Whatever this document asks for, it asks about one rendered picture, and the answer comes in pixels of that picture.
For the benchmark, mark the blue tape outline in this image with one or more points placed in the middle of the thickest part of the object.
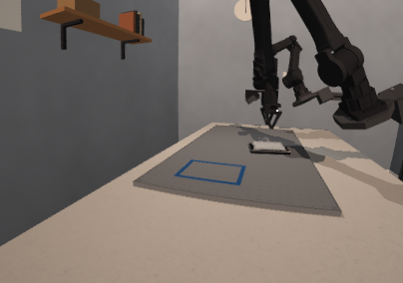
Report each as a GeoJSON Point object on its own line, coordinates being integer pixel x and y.
{"type": "Point", "coordinates": [238, 180]}

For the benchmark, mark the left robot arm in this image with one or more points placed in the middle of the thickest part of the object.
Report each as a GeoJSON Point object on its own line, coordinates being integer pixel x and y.
{"type": "Point", "coordinates": [343, 68]}

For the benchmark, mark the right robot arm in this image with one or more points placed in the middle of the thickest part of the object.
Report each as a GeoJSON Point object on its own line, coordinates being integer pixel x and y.
{"type": "Point", "coordinates": [293, 79]}

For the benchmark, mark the white well plate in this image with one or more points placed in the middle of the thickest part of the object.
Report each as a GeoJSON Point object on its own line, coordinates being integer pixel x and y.
{"type": "Point", "coordinates": [268, 145]}

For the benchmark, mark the grey flat mat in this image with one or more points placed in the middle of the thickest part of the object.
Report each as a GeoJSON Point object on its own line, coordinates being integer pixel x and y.
{"type": "Point", "coordinates": [288, 182]}

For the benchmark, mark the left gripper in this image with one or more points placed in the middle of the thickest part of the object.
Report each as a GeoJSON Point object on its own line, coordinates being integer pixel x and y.
{"type": "Point", "coordinates": [267, 109]}

